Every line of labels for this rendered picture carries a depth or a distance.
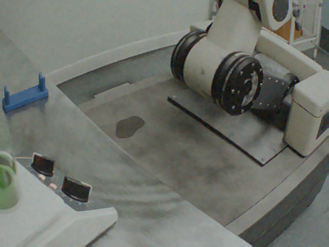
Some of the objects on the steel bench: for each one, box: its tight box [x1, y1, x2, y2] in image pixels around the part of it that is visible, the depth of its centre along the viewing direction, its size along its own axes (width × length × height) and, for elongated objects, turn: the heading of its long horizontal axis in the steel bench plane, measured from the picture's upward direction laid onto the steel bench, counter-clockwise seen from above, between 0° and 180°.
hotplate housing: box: [15, 157, 118, 247], centre depth 41 cm, size 22×13×8 cm, turn 138°
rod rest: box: [1, 72, 49, 112], centre depth 66 cm, size 10×3×4 cm, turn 117°
